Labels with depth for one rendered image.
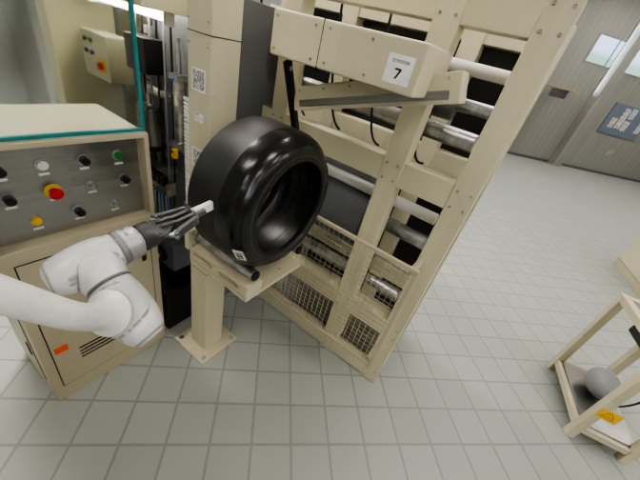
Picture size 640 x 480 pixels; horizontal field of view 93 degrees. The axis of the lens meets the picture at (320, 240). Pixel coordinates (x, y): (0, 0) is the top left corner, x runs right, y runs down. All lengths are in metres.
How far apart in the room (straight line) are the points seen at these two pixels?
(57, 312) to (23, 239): 0.82
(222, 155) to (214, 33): 0.40
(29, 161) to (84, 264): 0.61
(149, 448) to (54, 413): 0.49
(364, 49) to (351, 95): 0.22
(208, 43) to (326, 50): 0.39
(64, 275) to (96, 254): 0.07
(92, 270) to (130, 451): 1.19
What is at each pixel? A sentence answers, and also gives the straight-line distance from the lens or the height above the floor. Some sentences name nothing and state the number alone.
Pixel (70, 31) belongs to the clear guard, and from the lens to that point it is 1.33.
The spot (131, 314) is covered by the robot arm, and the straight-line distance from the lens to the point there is 0.80.
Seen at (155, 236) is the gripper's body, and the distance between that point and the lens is 0.92.
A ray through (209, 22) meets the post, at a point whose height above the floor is 1.69.
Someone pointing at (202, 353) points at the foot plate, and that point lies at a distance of 2.10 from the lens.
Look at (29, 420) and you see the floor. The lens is 2.11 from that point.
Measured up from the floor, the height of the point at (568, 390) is 0.12.
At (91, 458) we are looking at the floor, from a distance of 1.93.
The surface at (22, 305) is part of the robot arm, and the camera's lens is 0.70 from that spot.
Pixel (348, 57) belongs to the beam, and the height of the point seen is 1.69.
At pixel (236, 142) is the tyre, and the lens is 1.06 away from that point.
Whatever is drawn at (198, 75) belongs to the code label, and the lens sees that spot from 1.30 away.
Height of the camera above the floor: 1.72
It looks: 33 degrees down
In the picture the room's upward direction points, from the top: 15 degrees clockwise
